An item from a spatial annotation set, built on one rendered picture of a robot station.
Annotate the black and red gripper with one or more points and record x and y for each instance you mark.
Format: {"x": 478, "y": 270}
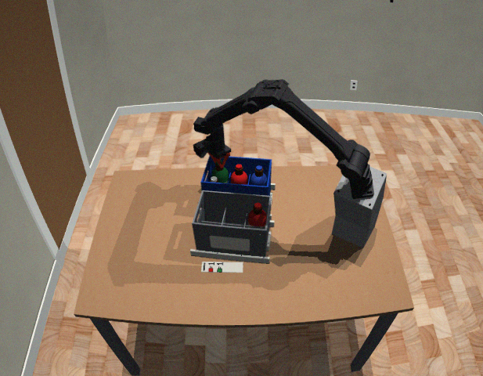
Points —
{"x": 216, "y": 157}

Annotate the dark grey crate with dividers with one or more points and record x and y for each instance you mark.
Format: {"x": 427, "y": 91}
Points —
{"x": 227, "y": 230}

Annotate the blue crate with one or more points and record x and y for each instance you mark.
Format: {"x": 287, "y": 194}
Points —
{"x": 249, "y": 165}

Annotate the green bottle with pale green label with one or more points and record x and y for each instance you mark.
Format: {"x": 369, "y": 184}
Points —
{"x": 221, "y": 173}

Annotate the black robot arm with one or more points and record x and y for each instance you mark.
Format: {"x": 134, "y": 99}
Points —
{"x": 352, "y": 157}

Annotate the white paper pick list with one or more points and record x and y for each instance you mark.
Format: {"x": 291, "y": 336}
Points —
{"x": 222, "y": 267}

